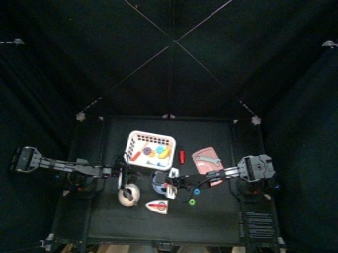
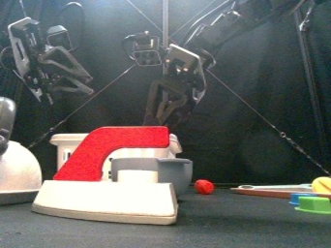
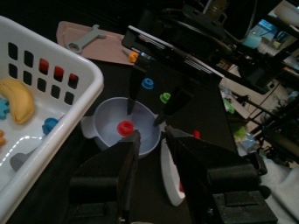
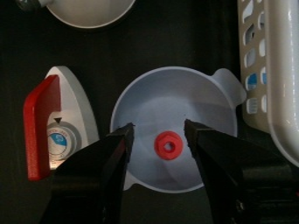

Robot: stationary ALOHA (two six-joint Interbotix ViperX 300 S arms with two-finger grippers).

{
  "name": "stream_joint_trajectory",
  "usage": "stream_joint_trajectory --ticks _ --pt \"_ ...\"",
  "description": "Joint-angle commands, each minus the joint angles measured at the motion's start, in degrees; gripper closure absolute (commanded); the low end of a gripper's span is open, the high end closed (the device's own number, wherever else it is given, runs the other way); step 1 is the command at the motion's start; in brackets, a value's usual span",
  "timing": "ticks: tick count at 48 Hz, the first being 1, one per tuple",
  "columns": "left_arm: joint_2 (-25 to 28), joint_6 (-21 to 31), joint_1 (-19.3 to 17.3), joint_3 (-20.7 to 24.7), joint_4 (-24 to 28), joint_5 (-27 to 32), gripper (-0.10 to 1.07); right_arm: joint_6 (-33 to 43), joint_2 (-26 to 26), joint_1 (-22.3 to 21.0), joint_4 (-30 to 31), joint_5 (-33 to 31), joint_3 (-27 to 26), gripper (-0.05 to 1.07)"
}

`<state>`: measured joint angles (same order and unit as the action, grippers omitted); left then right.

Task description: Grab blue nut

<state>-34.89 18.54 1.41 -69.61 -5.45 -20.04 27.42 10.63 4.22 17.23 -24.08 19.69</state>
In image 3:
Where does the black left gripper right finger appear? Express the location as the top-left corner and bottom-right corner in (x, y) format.
(165, 125), (281, 224)

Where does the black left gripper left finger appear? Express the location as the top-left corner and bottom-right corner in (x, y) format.
(65, 129), (143, 224)

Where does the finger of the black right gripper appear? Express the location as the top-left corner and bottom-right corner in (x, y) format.
(126, 61), (153, 116)
(153, 82), (197, 128)

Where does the green toy nut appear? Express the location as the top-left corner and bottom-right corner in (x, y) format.
(159, 92), (174, 104)

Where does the blue toy nut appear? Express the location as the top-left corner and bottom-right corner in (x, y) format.
(141, 77), (155, 90)

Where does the orange toy nut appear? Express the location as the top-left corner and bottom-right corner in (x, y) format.
(127, 51), (141, 64)

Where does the red toy nut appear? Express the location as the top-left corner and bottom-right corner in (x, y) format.
(117, 120), (137, 137)

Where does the lavender plastic bowl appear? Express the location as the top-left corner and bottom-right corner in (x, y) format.
(79, 96), (163, 159)

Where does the pink tray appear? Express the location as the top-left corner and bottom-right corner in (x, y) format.
(55, 20), (137, 67)

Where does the red toy block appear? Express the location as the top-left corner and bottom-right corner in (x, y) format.
(38, 57), (81, 89)

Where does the grey toy wrench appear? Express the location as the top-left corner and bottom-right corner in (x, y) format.
(65, 24), (109, 55)

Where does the teal cup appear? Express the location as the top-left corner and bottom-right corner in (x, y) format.
(242, 30), (263, 50)

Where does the blue toy bolt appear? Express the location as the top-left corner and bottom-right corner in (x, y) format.
(42, 116), (62, 136)

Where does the grey toy piece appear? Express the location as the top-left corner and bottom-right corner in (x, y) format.
(8, 149), (38, 172)

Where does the white plastic basket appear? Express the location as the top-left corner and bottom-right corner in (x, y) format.
(0, 15), (106, 224)

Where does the yellow toy banana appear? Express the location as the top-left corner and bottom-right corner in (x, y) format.
(0, 77), (36, 125)

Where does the blue toy gear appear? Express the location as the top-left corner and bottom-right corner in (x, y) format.
(0, 97), (11, 121)

